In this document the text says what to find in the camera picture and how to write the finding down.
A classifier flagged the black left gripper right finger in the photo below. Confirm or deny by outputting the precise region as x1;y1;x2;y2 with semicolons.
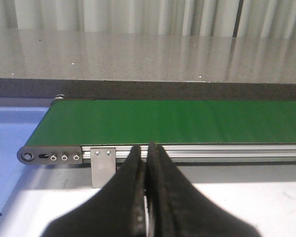
146;143;260;237

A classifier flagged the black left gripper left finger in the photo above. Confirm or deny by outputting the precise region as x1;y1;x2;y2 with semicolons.
42;146;146;237

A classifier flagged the left conveyor end plate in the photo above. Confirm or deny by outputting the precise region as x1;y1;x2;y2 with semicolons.
17;146;83;165

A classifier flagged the green conveyor belt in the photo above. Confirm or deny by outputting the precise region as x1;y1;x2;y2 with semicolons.
27;100;296;146

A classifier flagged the blue plastic tray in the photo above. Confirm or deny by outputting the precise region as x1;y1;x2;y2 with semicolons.
0;107;48;212

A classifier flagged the grey stone countertop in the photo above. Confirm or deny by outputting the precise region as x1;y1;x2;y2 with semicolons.
0;28;296;101

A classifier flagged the grey pleated curtain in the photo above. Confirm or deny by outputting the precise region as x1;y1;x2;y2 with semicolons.
0;0;296;39

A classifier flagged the left steel support bracket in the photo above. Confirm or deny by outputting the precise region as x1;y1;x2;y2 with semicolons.
90;148;116;189

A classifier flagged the aluminium conveyor side rail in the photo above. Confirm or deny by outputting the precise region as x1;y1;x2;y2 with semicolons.
81;143;296;160

